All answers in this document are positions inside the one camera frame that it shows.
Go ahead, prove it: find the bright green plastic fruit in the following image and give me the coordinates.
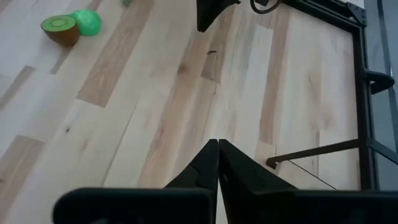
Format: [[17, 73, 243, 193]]
[[69, 9, 103, 37]]

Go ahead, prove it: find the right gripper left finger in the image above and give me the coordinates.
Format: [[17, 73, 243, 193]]
[[52, 139, 219, 224]]

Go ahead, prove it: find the brown-skinned kiwi half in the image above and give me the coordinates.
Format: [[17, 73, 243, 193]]
[[40, 14, 80, 48]]

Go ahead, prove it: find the black curved frame bracket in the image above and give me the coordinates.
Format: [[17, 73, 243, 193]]
[[364, 70, 396, 95]]

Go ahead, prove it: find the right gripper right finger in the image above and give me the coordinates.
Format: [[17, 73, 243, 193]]
[[219, 139, 398, 224]]

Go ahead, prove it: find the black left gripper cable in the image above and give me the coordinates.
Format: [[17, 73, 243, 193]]
[[249, 0, 282, 15]]

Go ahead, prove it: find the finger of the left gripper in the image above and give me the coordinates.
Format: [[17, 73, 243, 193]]
[[196, 0, 242, 33]]

